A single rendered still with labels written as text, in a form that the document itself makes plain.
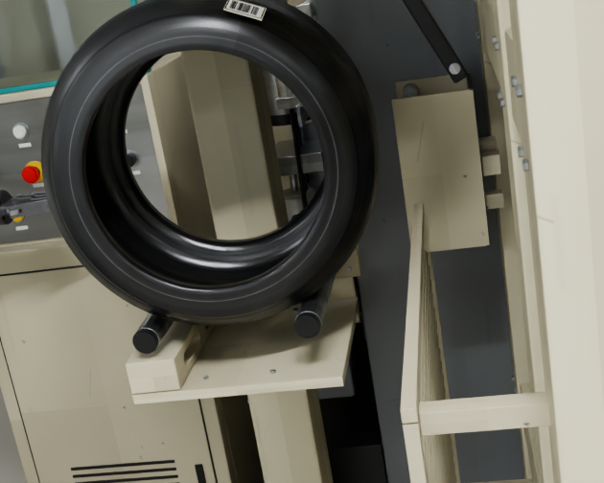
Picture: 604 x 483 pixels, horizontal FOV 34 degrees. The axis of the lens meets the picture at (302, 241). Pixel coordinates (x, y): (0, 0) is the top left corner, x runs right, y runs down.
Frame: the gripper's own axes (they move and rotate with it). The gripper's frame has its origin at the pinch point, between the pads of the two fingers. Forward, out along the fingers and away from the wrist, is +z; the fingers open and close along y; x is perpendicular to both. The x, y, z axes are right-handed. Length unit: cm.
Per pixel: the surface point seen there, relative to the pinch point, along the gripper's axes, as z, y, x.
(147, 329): 24, -43, 14
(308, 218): 50, -16, 6
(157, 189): 8.3, 26.5, 6.6
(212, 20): 45, -41, -35
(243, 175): 37.0, -6.5, -1.8
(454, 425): 75, -92, 9
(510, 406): 81, -92, 8
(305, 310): 51, -42, 14
